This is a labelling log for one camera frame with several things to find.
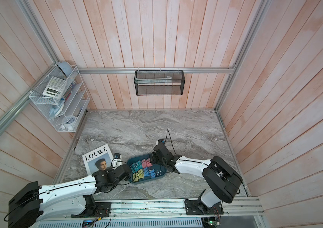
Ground pink binder clip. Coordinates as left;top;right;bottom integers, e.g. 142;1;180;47
146;159;152;167
141;159;147;169

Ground blue binder clip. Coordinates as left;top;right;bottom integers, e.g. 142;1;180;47
143;167;150;178
149;169;160;178

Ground teal storage tray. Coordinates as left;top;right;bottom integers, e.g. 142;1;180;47
126;154;167;184

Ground teal binder clip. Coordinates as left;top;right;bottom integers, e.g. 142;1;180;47
135;161;143;171
131;163;138;173

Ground yellow binder clip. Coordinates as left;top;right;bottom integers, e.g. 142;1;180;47
137;169;144;179
132;173;139;182

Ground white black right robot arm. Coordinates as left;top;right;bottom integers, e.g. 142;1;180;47
150;143;243;208

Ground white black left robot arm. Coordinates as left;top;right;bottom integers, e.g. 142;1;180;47
4;163;133;228

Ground Loewe magazine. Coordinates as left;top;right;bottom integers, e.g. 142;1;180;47
82;144;113;175

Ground white tape roll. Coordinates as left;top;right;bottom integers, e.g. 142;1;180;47
62;116;77;131

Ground papers in mesh basket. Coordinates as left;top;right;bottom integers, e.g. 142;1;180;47
134;77;172;84

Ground white calculator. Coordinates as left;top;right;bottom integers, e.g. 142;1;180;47
42;77;66;99

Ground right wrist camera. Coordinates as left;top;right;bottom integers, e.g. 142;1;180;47
156;139;165;145

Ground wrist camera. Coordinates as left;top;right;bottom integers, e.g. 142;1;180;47
111;153;121;169
156;139;165;145

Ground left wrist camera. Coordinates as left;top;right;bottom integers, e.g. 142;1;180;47
111;153;121;169

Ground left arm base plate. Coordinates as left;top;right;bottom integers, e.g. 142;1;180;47
71;202;112;218

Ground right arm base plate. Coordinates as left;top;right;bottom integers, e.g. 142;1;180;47
184;199;224;215

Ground black mesh wall basket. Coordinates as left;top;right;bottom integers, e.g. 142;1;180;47
134;70;185;96

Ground white wire wall shelf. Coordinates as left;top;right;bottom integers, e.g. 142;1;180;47
29;65;90;133

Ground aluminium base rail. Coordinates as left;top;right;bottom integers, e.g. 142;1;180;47
64;196;266;220

